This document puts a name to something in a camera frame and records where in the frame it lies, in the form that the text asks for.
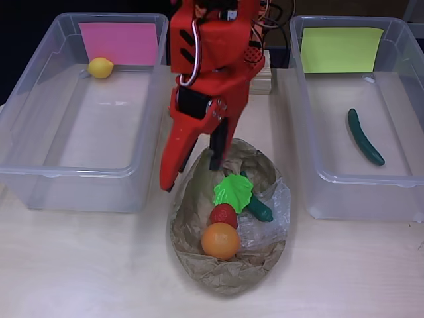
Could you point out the red toy strawberry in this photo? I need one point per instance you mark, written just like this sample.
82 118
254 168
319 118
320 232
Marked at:
222 215

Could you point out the pink paper note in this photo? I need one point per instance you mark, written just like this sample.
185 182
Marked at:
119 43

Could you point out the wooden base block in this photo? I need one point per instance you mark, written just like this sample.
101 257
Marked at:
261 83

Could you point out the yellow toy lemon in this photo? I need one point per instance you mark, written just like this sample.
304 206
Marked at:
100 68

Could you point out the clear plastic bin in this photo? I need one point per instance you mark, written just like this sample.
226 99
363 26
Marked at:
99 132
331 132

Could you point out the dark green toy cucumber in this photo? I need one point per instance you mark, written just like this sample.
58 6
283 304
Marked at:
261 210
361 136

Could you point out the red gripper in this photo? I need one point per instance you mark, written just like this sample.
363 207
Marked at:
222 87

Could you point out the toy orange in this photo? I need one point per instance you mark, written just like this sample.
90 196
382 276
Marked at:
220 242

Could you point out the red robot arm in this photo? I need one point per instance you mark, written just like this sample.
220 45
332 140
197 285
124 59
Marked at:
225 43

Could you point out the crumpled brown paper bag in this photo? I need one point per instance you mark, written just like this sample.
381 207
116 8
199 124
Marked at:
225 278

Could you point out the green toy lettuce leaf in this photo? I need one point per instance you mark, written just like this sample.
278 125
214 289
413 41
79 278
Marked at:
233 190

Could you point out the yellow paper note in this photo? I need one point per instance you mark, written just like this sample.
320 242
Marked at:
341 49

